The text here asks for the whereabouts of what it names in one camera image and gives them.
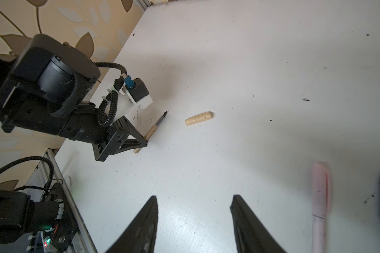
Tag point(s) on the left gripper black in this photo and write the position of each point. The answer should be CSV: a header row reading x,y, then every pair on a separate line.
x,y
120,137

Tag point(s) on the tan pen cap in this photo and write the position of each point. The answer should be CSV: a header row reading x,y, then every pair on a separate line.
x,y
199,118

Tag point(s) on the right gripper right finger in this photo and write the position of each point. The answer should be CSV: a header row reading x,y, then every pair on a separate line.
x,y
250,234

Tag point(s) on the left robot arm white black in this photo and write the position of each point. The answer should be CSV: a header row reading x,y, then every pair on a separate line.
x,y
43,90

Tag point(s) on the pink clear pen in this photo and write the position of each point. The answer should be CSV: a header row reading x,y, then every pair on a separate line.
x,y
320,203

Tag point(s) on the tan pen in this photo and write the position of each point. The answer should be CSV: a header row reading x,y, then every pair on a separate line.
x,y
155,126

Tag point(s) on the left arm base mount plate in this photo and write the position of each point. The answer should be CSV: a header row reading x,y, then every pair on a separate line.
x,y
65,227

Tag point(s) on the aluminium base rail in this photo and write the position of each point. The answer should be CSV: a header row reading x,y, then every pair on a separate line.
x,y
82,242

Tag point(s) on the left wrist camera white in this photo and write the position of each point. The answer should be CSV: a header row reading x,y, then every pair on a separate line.
x,y
132,95

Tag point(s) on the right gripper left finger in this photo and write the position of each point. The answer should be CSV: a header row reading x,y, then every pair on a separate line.
x,y
140,235

